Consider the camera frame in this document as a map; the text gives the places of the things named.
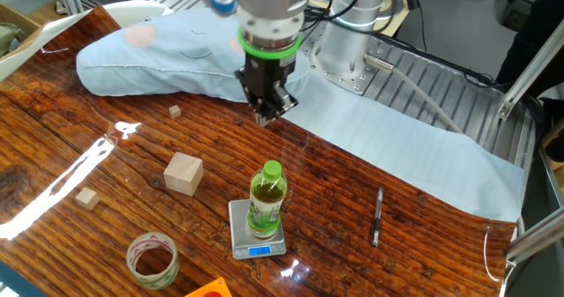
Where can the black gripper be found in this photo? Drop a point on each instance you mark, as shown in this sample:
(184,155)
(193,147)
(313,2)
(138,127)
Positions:
(262,79)

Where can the green tea bottle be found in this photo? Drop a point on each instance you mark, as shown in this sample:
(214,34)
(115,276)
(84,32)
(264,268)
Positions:
(266,200)

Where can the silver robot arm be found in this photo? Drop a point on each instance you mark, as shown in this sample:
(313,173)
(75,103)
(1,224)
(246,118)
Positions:
(348,46)

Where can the silver digital scale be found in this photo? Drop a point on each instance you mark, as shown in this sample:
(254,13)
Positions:
(240,226)

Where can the small wooden cube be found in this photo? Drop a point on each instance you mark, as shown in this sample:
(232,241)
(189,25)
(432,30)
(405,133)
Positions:
(175,112)
(87,198)

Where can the light blue face pillow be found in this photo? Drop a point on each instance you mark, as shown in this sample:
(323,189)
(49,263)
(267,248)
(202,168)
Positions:
(176,68)

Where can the large wooden cube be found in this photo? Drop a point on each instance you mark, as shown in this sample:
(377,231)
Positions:
(183,175)

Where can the light blue cloth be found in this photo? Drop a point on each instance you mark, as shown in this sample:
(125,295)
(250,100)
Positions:
(418,156)

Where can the black pen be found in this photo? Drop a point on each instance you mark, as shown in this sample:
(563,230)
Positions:
(376,222)

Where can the orange emergency stop button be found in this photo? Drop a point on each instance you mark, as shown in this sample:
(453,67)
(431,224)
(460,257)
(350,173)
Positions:
(211,291)

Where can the clear tape roll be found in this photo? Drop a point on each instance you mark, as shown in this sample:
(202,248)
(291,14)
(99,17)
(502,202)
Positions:
(152,284)

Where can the cardboard box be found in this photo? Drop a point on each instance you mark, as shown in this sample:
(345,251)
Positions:
(17,19)

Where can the dark clothed person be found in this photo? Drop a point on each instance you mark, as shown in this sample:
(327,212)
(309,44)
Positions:
(542,37)

